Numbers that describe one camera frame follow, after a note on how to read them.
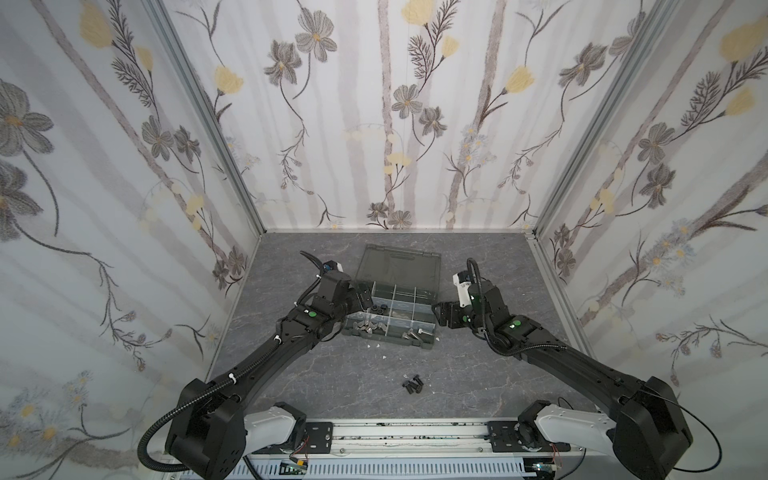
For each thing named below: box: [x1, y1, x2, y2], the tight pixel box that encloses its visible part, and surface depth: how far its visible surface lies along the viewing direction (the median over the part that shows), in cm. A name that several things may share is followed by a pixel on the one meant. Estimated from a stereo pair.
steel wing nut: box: [353, 320, 387, 334], surface depth 95 cm
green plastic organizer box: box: [342, 244, 441, 349], surface depth 97 cm
